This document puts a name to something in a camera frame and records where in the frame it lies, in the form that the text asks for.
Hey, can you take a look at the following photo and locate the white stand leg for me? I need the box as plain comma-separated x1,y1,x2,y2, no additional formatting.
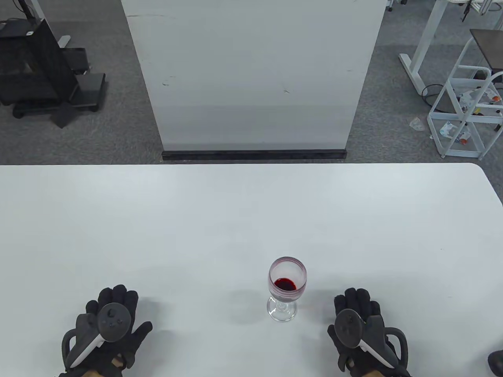
31,0,72,48

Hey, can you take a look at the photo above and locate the person's left hand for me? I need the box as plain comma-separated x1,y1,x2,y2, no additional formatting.
59,285,153,377

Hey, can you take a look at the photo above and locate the crumpled litter with orange cap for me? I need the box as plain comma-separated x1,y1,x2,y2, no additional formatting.
439,121,472,145

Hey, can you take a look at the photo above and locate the brown desktop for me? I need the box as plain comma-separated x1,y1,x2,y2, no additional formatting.
470,28,503,73

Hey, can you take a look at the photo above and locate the white desk leg frame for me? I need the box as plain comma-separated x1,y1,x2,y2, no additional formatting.
399,0,452,95

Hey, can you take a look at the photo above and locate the clear wine glass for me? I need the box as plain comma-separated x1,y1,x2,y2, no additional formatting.
267,257,307,322

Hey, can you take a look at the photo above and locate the black floor cable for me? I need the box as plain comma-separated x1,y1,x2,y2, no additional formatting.
421,84,446,114

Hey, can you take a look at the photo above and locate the black board base bar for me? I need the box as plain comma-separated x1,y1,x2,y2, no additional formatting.
161,148,347,161

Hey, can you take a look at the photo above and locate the white partition board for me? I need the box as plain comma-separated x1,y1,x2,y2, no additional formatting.
120,0,387,152

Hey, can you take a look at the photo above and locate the grey white hand controller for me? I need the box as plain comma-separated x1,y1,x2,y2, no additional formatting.
62,303,131,370
335,309,408,370

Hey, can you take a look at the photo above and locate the person's right hand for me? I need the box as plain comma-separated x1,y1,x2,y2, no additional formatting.
327,288,411,377

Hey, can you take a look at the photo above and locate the black shoe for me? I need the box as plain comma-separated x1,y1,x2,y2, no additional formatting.
487,350,503,375

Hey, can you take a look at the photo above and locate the crumpled white litter pile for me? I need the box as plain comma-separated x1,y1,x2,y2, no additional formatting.
456,88,503,115

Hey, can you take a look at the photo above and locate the white wire rack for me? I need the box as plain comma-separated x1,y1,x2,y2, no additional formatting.
427,37,503,159

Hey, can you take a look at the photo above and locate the black square floor piece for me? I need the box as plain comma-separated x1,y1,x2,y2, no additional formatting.
50,104,77,129

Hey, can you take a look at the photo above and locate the black equipment cart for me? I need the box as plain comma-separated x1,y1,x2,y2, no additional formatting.
0,18,106,119

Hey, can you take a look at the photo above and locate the white table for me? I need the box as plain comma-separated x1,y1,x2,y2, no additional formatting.
0,163,503,377

